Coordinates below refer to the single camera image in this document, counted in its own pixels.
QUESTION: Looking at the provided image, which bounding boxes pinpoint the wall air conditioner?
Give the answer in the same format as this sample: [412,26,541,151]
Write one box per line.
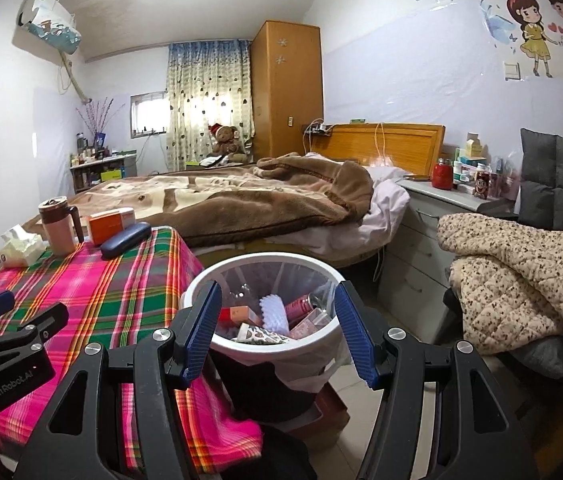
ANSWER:
[16,0,82,55]

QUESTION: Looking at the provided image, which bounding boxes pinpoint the white rimmed trash bin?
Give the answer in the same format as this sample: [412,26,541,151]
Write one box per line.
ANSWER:
[180,254,357,423]

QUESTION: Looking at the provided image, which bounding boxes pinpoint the bare decorative branches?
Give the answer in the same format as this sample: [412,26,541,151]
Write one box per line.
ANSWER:
[76,97,125,148]

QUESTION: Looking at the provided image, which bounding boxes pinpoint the red medicine box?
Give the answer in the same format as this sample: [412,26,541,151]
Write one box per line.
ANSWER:
[219,305,265,328]

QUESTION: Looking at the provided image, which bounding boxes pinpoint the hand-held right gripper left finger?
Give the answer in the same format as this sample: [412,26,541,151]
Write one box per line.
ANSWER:
[14,280,223,480]

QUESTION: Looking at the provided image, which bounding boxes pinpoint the orange white box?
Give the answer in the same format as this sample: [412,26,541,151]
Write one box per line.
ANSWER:
[84,207,137,246]

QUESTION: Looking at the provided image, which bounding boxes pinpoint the air conditioner pipe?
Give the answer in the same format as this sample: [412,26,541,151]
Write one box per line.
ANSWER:
[59,52,92,103]

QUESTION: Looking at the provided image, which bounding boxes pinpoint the pink green plaid tablecloth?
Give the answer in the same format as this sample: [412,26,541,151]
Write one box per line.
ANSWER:
[0,225,265,471]

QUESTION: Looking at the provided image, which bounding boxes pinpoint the cartoon wall decal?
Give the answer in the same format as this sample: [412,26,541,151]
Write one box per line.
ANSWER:
[411,0,563,81]

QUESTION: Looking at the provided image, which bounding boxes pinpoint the wooden bed headboard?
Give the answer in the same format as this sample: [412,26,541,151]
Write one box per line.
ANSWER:
[309,123,446,178]

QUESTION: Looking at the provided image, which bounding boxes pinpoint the floral quilted blanket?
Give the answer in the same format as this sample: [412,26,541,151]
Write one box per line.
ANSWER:
[436,212,563,363]

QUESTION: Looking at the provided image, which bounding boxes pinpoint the white ribbed foam sponge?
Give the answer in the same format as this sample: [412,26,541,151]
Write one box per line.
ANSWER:
[259,294,292,333]

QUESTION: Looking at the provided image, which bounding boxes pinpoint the printed paper cup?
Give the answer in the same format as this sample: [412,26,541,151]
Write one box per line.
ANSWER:
[234,322,287,346]

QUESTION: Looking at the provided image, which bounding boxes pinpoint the brown teddy bear red hat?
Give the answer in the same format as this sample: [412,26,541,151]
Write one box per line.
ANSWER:
[208,122,242,156]

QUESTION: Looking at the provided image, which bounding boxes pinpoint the grey padded chair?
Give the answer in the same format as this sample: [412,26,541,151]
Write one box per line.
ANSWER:
[504,128,563,381]

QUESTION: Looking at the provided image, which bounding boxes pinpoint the small window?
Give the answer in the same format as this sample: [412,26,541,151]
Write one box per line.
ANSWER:
[130,92,168,137]

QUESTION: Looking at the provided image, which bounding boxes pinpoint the cluttered white shelf desk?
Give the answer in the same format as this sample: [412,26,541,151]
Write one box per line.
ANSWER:
[69,147,140,196]

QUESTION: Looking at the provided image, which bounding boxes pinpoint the brown pink lidded mug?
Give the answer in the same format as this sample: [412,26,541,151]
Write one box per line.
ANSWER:
[38,196,85,257]

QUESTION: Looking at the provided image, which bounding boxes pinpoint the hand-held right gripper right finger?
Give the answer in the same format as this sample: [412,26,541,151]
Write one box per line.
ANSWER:
[334,280,542,480]

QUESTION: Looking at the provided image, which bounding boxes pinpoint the maroon carton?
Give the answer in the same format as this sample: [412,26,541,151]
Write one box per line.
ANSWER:
[286,307,335,343]

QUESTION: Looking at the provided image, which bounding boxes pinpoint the dark blue glasses case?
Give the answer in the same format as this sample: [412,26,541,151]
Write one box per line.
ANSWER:
[100,222,152,261]

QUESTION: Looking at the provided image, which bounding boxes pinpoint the wooden wardrobe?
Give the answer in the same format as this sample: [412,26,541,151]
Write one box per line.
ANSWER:
[250,21,325,161]

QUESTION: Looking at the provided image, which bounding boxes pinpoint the brown fleece blanket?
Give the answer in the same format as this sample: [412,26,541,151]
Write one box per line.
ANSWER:
[26,152,375,248]

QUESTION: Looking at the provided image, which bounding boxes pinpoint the red thermos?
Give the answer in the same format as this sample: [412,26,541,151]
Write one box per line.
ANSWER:
[431,157,455,191]

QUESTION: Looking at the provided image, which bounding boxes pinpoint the cluster of bottles and boxes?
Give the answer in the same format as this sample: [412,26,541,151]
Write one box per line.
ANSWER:
[451,132,519,201]

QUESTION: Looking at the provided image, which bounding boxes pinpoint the grey nightstand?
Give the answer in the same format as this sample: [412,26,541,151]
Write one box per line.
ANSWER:
[376,177,519,306]

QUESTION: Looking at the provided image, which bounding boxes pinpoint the pale green tissue pack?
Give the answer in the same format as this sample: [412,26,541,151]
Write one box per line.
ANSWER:
[0,225,47,268]

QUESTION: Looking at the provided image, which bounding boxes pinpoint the blue cream patterned curtain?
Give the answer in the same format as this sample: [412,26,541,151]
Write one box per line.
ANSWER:
[166,40,255,171]

